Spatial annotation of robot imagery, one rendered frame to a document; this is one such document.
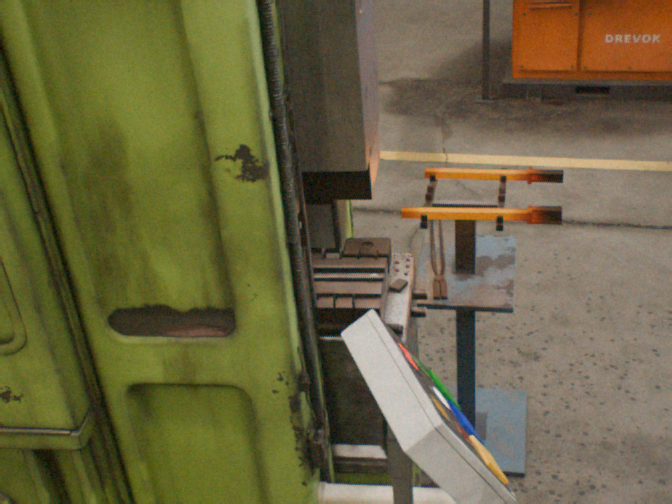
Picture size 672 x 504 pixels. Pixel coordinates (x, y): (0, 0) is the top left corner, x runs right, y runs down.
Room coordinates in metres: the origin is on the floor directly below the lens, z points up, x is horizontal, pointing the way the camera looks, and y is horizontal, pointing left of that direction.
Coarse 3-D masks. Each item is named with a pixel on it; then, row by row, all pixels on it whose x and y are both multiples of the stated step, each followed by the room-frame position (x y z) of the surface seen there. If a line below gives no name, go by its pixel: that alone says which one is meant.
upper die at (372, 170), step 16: (304, 176) 1.71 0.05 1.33; (320, 176) 1.70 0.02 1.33; (336, 176) 1.69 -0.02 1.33; (352, 176) 1.69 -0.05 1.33; (368, 176) 1.68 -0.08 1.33; (304, 192) 1.71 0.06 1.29; (320, 192) 1.70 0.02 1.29; (336, 192) 1.69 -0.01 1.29; (352, 192) 1.69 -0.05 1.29; (368, 192) 1.68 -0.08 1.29
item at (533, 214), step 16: (416, 208) 2.18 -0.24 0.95; (432, 208) 2.17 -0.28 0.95; (448, 208) 2.17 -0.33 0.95; (464, 208) 2.16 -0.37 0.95; (480, 208) 2.15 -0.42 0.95; (496, 208) 2.14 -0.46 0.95; (528, 208) 2.11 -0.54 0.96; (544, 208) 2.10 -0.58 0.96; (560, 208) 2.09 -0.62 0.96; (560, 224) 2.07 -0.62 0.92
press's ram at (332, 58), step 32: (288, 0) 1.65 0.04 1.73; (320, 0) 1.64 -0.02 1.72; (352, 0) 1.63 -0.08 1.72; (288, 32) 1.65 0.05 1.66; (320, 32) 1.64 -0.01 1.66; (352, 32) 1.63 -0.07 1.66; (320, 64) 1.64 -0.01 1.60; (352, 64) 1.63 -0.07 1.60; (320, 96) 1.65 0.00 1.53; (352, 96) 1.63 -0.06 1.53; (320, 128) 1.65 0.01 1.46; (352, 128) 1.63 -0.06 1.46; (320, 160) 1.65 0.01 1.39; (352, 160) 1.64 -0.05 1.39
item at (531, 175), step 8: (432, 168) 2.42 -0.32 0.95; (440, 168) 2.41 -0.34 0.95; (448, 168) 2.41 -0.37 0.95; (456, 168) 2.40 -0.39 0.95; (528, 168) 2.35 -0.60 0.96; (440, 176) 2.39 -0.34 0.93; (448, 176) 2.38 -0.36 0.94; (456, 176) 2.38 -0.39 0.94; (464, 176) 2.37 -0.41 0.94; (472, 176) 2.36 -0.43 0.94; (480, 176) 2.36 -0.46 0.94; (488, 176) 2.35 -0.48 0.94; (496, 176) 2.34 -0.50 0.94; (512, 176) 2.33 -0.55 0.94; (520, 176) 2.33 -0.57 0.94; (528, 176) 2.31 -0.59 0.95; (536, 176) 2.32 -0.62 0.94; (544, 176) 2.32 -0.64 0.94; (552, 176) 2.31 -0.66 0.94; (560, 176) 2.30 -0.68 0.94
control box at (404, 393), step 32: (352, 352) 1.30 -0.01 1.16; (384, 352) 1.26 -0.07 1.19; (384, 384) 1.18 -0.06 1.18; (416, 384) 1.15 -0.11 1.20; (416, 416) 1.09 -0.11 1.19; (448, 416) 1.15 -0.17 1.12; (416, 448) 1.04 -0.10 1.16; (448, 448) 1.05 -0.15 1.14; (448, 480) 1.05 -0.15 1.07; (480, 480) 1.07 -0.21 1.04
